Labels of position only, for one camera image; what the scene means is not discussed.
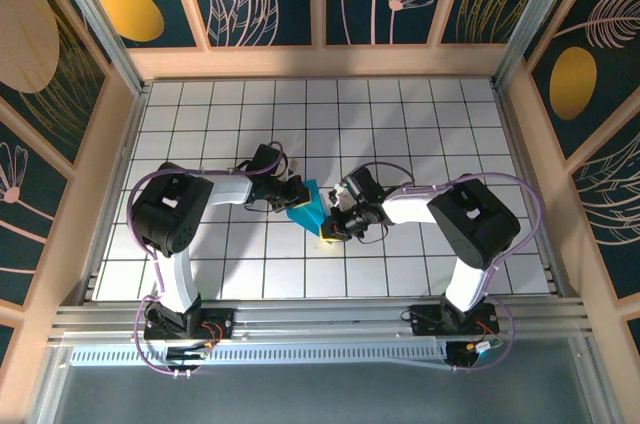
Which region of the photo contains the blue paper sheet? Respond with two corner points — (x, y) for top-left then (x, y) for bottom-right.
(285, 177), (335, 241)

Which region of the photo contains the black right controller box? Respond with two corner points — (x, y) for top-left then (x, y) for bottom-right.
(444, 341), (504, 370)

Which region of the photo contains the black controller box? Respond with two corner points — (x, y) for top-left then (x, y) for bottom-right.
(444, 341), (504, 370)
(166, 343), (210, 379)

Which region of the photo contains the black left controller box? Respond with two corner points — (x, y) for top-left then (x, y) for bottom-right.
(166, 343), (210, 379)

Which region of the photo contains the aluminium frame rail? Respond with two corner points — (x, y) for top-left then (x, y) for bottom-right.
(47, 296), (594, 345)

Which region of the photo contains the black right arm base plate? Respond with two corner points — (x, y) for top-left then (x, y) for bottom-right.
(408, 302), (501, 336)

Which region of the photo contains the white slotted cable duct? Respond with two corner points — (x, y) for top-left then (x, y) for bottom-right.
(69, 341), (451, 370)

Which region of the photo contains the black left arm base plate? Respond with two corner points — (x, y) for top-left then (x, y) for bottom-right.
(143, 307), (236, 341)

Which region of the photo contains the aluminium table side rail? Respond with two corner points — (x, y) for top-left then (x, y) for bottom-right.
(492, 78), (574, 298)
(74, 83), (151, 305)

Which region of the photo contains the aluminium corner post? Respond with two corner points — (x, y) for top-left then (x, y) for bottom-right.
(491, 0), (587, 90)
(42, 0), (151, 95)

